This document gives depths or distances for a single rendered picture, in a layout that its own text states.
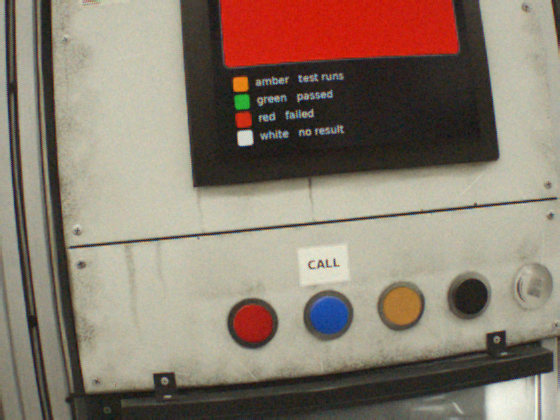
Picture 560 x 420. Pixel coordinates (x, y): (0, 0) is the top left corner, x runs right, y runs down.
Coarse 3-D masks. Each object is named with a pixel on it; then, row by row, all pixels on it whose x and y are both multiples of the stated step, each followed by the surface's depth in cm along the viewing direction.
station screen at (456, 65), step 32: (224, 32) 98; (224, 64) 98; (256, 64) 99; (288, 64) 99; (320, 64) 99; (352, 64) 100; (384, 64) 100; (416, 64) 100; (448, 64) 101; (224, 96) 99; (256, 96) 99; (288, 96) 99; (320, 96) 100; (352, 96) 100; (384, 96) 100; (416, 96) 101; (448, 96) 101; (224, 128) 99; (256, 128) 99; (288, 128) 99; (320, 128) 100; (352, 128) 100; (384, 128) 100; (416, 128) 101; (448, 128) 101
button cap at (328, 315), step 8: (328, 296) 102; (320, 304) 101; (328, 304) 102; (336, 304) 102; (344, 304) 102; (312, 312) 101; (320, 312) 101; (328, 312) 102; (336, 312) 102; (344, 312) 102; (312, 320) 101; (320, 320) 102; (328, 320) 102; (336, 320) 102; (344, 320) 102; (320, 328) 102; (328, 328) 102; (336, 328) 102
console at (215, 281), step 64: (64, 0) 99; (128, 0) 99; (192, 0) 99; (512, 0) 104; (64, 64) 99; (128, 64) 100; (192, 64) 99; (512, 64) 104; (64, 128) 99; (128, 128) 100; (192, 128) 99; (512, 128) 104; (64, 192) 99; (128, 192) 100; (192, 192) 101; (256, 192) 101; (320, 192) 102; (384, 192) 103; (448, 192) 104; (512, 192) 104; (128, 256) 100; (192, 256) 101; (256, 256) 102; (320, 256) 102; (384, 256) 103; (448, 256) 104; (512, 256) 105; (128, 320) 100; (192, 320) 101; (256, 320) 101; (384, 320) 103; (448, 320) 104; (512, 320) 105; (128, 384) 101; (192, 384) 101
